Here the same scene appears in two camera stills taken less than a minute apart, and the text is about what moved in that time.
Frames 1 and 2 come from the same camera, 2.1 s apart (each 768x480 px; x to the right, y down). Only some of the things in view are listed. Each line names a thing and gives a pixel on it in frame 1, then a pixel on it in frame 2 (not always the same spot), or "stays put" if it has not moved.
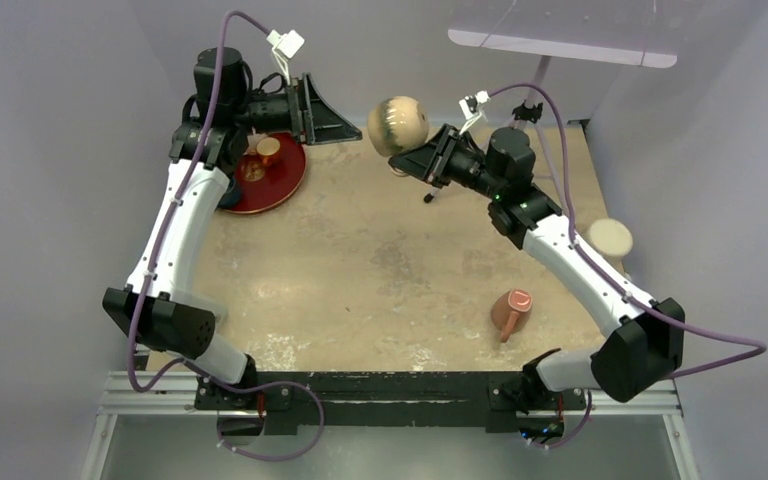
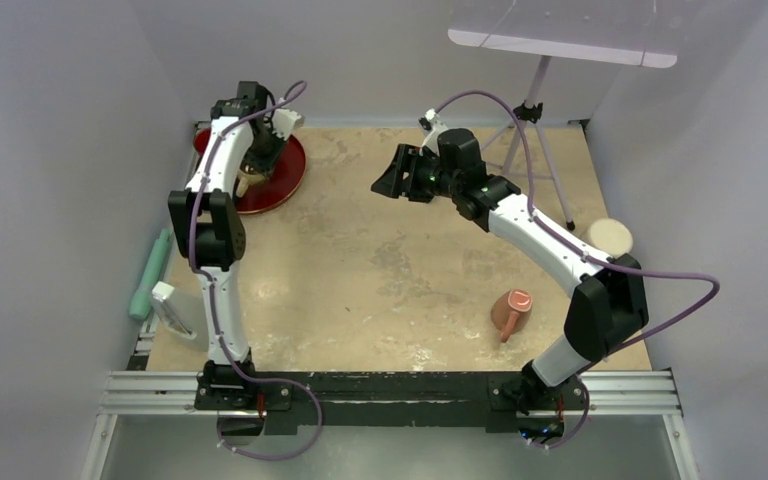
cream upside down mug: x=613 y=239 stays put
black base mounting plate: x=287 y=399 stays put
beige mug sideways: x=397 y=124 -> x=246 y=180
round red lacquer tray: x=263 y=186 stays put
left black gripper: x=311 y=119 -> x=264 y=166
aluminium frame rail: x=124 y=393 stays put
